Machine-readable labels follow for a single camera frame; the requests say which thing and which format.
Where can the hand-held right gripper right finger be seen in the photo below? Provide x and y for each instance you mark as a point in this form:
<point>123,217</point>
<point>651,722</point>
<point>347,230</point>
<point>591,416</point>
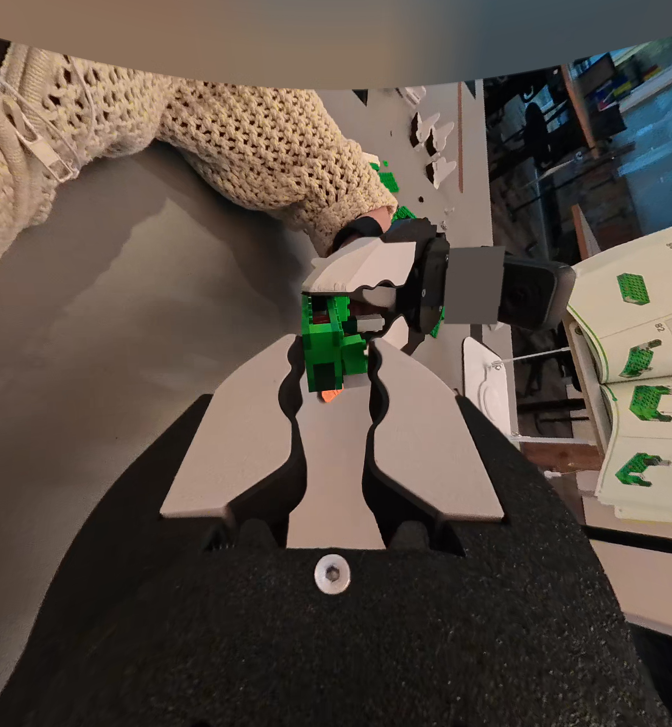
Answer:
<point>432,448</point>

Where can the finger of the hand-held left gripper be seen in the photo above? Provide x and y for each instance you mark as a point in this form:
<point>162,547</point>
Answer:
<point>384,298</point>
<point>364,264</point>

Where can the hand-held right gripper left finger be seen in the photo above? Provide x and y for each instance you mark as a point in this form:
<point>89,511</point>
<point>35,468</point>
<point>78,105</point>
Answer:
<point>239,443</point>

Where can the green lego assembly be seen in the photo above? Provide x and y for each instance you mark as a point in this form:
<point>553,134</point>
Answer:
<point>324,346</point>

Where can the pile of green lego pieces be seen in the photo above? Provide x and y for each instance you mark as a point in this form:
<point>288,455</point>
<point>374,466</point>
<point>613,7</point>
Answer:
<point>387,182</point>

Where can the lego instruction booklet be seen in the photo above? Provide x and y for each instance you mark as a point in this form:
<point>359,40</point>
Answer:
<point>654,318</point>

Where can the person's left hand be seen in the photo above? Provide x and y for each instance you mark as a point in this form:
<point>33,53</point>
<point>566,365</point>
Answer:
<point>380,217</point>

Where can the white clear book stand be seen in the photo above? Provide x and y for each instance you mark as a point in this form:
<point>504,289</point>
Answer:
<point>486,386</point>

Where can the orange brick separator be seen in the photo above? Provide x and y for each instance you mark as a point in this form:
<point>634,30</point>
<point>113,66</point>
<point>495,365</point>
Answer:
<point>329,395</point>

